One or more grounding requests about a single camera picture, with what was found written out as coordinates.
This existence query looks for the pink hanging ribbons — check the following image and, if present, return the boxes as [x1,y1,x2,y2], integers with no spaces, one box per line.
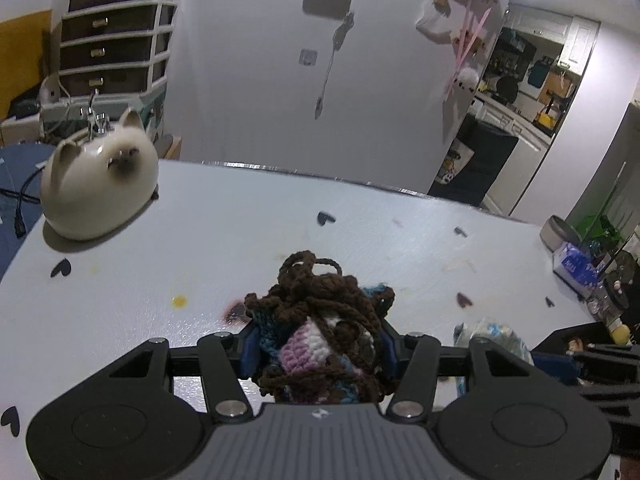
[442,0,493,101]

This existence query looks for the white cat-shaped ceramic pot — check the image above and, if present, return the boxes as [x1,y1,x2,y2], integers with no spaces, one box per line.
[40,109,160,241]

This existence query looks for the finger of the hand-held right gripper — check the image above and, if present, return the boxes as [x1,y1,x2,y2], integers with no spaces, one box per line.
[532,344,640,431]

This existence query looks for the white drawer cabinet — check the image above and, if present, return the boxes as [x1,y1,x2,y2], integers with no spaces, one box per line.
[54,0,180,107]

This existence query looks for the hanging cord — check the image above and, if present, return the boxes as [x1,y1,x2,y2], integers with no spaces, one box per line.
[314,12,356,121]

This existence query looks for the dark crochet scrunchie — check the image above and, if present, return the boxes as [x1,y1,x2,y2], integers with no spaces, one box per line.
[242,250,401,407]

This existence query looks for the glass jar with lid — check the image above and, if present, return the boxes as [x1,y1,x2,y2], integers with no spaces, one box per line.
[590,277,632,333]

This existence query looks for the black laundry hamper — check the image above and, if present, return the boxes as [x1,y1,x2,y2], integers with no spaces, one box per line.
[427,112,520,207]

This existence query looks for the blue tissue pack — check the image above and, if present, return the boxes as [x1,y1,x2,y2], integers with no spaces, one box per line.
[552,241,606,302]

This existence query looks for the blue patterned bedding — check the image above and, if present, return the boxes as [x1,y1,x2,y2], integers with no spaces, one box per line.
[0,142,53,281]

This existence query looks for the black cardboard box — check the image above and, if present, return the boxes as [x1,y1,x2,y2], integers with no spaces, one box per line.
[530,321,628,361]

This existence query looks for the cartoon tote bag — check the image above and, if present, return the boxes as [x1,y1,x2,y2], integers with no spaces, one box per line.
[434,137,473,186]

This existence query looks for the grey round tin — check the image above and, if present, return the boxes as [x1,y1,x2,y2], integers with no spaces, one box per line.
[541,215,583,253]

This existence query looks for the black power cable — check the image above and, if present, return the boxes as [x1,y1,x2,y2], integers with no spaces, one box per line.
[0,165,48,238]

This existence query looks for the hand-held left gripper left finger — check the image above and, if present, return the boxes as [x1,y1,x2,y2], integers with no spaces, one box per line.
[60,327,261,421]

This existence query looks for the blue and white packet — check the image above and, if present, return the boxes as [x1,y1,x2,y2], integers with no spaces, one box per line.
[454,317,533,391]

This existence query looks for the white plush sheep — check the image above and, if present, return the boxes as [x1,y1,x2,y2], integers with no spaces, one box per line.
[455,67,482,93]

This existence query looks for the green plastic bag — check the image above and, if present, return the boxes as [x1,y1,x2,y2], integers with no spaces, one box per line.
[575,212,626,256]

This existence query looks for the white hanging plastic bag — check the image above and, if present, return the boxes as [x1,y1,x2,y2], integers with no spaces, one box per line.
[415,0,453,43]

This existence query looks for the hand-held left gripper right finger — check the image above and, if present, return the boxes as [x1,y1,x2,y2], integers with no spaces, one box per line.
[379,331,581,421]

